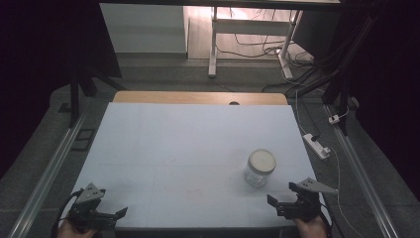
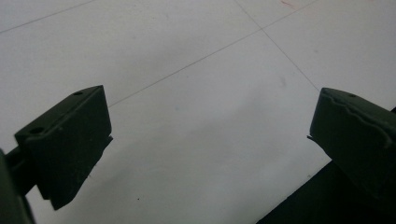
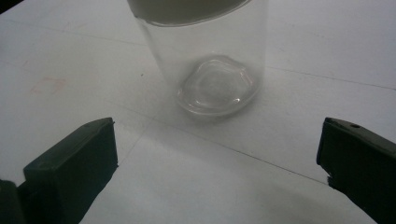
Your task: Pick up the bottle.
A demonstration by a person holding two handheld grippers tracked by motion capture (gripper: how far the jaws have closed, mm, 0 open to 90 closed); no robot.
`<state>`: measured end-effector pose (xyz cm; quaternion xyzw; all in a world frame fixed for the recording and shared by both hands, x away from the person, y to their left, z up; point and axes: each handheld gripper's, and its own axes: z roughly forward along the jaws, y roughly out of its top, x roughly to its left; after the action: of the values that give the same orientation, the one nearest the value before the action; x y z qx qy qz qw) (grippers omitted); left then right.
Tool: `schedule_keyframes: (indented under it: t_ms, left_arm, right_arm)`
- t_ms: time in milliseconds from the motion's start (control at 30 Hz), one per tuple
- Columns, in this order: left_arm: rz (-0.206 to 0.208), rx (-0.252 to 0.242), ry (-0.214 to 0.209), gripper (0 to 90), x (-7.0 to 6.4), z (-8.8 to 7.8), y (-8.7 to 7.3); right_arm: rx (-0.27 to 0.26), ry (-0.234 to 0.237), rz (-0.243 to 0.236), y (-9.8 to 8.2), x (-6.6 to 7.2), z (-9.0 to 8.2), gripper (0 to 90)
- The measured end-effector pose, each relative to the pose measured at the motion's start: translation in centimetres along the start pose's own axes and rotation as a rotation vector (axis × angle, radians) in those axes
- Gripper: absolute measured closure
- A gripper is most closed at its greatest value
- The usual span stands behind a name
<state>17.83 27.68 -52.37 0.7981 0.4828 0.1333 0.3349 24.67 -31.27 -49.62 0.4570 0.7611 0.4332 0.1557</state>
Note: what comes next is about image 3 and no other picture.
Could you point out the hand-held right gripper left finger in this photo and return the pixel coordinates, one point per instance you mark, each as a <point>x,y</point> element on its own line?
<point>71,168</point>

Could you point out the white round jar lid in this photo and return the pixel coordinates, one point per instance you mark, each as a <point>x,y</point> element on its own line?
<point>183,11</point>

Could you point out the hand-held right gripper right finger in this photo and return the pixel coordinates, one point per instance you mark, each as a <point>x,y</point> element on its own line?
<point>361,165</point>

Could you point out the clear glass jar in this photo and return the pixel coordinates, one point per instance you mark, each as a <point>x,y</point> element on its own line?
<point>214,84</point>

